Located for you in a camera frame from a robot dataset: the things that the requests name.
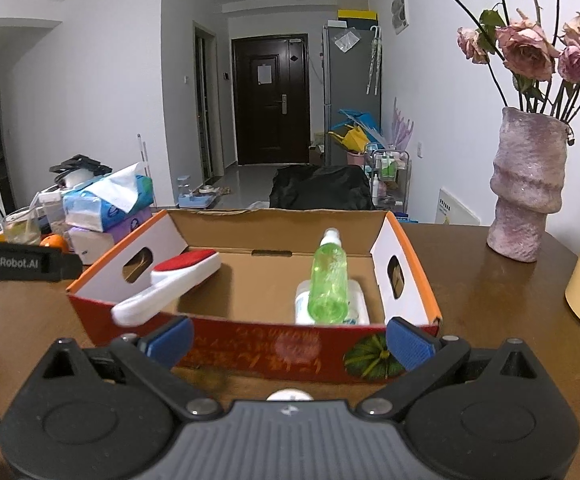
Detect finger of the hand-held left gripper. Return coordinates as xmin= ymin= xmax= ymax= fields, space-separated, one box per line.
xmin=50 ymin=250 xmax=83 ymax=281

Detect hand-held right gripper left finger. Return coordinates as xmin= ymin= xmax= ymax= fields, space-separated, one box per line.
xmin=42 ymin=317 xmax=222 ymax=421

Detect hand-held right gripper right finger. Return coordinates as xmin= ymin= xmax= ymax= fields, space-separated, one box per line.
xmin=357 ymin=316 xmax=538 ymax=422

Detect white plastic bottle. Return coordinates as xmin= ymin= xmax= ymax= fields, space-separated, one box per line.
xmin=295 ymin=280 xmax=371 ymax=326

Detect red and white lint brush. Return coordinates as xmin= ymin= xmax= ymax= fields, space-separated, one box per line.
xmin=111 ymin=249 xmax=222 ymax=327

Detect red cardboard box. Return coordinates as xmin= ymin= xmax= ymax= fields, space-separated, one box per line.
xmin=66 ymin=208 xmax=443 ymax=385

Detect green spray bottle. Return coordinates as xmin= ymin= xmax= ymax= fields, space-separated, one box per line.
xmin=308 ymin=228 xmax=349 ymax=324

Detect white round disc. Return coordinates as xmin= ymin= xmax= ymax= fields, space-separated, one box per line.
xmin=266 ymin=388 xmax=315 ymax=402

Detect clear glass cup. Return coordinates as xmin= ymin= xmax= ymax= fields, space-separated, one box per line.
xmin=2 ymin=206 xmax=42 ymax=246

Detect purple tissue pack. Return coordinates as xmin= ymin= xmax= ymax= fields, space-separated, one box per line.
xmin=67 ymin=207 xmax=153 ymax=266

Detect clear plastic container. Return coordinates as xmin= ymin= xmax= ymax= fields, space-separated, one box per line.
xmin=37 ymin=187 xmax=68 ymax=238

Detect blue tissue pack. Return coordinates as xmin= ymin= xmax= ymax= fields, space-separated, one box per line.
xmin=63 ymin=162 xmax=154 ymax=233

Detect black object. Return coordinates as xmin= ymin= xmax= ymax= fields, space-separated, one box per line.
xmin=50 ymin=154 xmax=113 ymax=177

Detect pet feeder bowl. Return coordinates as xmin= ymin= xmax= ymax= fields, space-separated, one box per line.
xmin=177 ymin=175 xmax=221 ymax=208

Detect trolley cart with bottles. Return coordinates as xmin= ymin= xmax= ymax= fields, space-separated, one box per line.
xmin=365 ymin=142 xmax=411 ymax=221

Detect black bag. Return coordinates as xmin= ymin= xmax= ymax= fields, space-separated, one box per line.
xmin=270 ymin=164 xmax=375 ymax=211

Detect pink ceramic vase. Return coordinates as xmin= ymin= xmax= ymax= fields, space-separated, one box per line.
xmin=486 ymin=106 xmax=571 ymax=263

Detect purple feather decoration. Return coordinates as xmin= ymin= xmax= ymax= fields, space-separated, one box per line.
xmin=392 ymin=97 xmax=415 ymax=148

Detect blue and yellow toys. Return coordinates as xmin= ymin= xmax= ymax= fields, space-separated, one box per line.
xmin=327 ymin=107 xmax=378 ymax=153

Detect dark brown door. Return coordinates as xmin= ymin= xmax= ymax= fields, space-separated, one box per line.
xmin=231 ymin=35 xmax=311 ymax=166

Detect grey refrigerator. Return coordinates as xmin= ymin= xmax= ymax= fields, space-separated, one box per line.
xmin=322 ymin=22 xmax=381 ymax=166

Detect white folded umbrella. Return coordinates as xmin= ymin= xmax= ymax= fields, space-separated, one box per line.
xmin=366 ymin=25 xmax=383 ymax=96

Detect clear plastic bag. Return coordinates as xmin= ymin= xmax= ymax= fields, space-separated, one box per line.
xmin=334 ymin=27 xmax=361 ymax=53

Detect dried pink roses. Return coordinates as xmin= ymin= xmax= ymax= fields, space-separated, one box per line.
xmin=367 ymin=0 xmax=580 ymax=123

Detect yellow box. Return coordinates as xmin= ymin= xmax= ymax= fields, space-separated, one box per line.
xmin=338 ymin=8 xmax=378 ymax=22

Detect side door frame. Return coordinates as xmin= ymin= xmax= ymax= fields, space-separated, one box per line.
xmin=193 ymin=21 xmax=218 ymax=183

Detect wall poster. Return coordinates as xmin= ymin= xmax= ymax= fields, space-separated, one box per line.
xmin=391 ymin=0 xmax=411 ymax=35

